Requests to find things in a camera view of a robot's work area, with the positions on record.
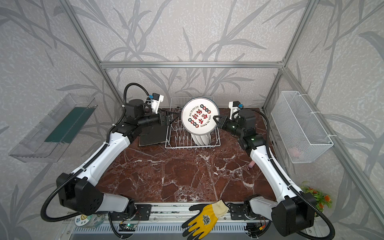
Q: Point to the aluminium mounting rail base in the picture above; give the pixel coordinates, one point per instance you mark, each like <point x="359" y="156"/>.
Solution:
<point x="163" y="221"/>

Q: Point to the pink object in basket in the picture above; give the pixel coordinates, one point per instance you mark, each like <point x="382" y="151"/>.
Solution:
<point x="295" y="153"/>

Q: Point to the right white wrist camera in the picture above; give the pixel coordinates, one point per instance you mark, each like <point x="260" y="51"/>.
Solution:
<point x="235" y="108"/>

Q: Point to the yellow black work glove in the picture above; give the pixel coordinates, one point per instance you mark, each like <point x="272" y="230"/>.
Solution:
<point x="200" y="225"/>

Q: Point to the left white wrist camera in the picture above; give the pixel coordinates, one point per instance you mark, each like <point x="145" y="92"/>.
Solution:
<point x="155" y="100"/>

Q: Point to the clear acrylic wall shelf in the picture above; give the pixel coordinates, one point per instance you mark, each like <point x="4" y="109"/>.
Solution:
<point x="48" y="141"/>

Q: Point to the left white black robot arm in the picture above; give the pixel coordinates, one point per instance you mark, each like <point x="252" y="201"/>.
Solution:
<point x="77" y="191"/>

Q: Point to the white wire dish rack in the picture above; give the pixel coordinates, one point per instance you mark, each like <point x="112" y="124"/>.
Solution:
<point x="178" y="137"/>

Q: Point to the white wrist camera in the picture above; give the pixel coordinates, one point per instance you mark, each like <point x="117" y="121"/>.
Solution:
<point x="155" y="100"/>
<point x="235" y="108"/>

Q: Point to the artificial flower plant pot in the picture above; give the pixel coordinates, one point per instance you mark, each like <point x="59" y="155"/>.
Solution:
<point x="322" y="199"/>

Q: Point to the green circuit board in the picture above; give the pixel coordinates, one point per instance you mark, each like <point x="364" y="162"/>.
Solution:
<point x="128" y="226"/>

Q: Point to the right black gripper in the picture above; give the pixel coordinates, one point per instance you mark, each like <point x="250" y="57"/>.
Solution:
<point x="223" y="123"/>

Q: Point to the white wire mesh wall basket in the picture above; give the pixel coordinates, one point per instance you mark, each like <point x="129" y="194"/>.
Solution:
<point x="299" y="127"/>

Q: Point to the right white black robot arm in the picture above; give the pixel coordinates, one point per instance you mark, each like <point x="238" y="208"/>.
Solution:
<point x="293" y="211"/>

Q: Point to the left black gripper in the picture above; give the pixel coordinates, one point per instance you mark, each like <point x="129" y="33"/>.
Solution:
<point x="163" y="118"/>

